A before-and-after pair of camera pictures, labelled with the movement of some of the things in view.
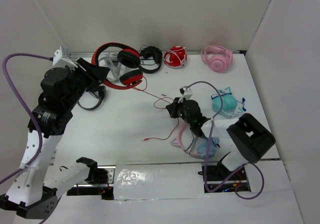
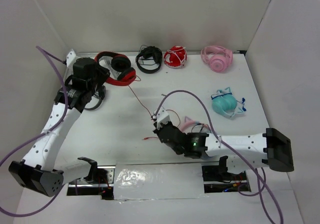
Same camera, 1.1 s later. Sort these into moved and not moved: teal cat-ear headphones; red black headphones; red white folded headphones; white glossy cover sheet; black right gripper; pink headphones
Moved: red black headphones; black right gripper
Not moved: teal cat-ear headphones; pink headphones; red white folded headphones; white glossy cover sheet
